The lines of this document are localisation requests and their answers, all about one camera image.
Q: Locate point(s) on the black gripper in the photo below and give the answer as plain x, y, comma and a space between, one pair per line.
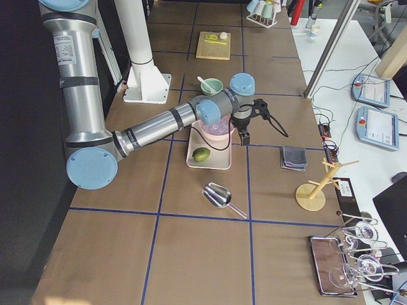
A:
240, 122

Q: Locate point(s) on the white plastic spoon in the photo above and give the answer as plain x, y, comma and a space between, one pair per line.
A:
204, 85

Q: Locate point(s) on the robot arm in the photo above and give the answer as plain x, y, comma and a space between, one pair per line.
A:
93, 152

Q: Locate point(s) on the pink bowl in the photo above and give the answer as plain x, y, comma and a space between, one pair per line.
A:
213, 137

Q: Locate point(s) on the pile of clear ice cubes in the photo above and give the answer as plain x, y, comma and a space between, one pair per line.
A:
219, 128

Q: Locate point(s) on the mint green bowl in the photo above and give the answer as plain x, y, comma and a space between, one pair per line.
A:
216, 84

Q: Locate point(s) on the stainless steel ice scoop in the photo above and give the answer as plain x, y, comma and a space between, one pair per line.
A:
220, 197

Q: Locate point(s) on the green avocado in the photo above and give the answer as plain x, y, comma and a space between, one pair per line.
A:
200, 154

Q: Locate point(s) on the grey folded cloth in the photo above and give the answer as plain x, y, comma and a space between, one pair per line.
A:
293, 158

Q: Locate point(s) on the wooden mug tree stand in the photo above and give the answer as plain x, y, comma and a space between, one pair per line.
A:
309, 196

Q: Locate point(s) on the wooden cutting board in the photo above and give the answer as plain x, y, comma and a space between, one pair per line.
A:
213, 51

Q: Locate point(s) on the yellow plastic knife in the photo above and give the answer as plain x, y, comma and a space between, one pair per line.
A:
215, 42

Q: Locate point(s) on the metal cup rack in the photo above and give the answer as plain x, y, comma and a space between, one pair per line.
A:
264, 22

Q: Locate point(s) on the paper cup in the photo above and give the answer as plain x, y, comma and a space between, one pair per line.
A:
314, 30

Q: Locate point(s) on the teach pendant far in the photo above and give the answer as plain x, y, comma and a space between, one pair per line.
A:
371, 90

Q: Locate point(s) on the teach pendant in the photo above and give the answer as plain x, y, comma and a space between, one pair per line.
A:
378, 128
371, 90

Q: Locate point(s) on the clear water bottle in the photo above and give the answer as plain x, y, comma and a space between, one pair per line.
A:
311, 20

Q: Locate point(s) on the teach pendant near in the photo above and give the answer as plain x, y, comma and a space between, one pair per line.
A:
378, 128

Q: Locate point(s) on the white cup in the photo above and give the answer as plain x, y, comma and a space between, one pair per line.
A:
259, 7

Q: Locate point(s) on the red bottle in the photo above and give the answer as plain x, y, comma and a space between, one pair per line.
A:
297, 10

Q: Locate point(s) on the wine glass rack tray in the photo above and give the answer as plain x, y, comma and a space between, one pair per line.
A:
324, 259

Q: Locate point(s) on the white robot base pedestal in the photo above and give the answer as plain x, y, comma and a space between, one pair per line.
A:
145, 84

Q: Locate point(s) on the aluminium frame post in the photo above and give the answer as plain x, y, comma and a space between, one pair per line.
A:
338, 31

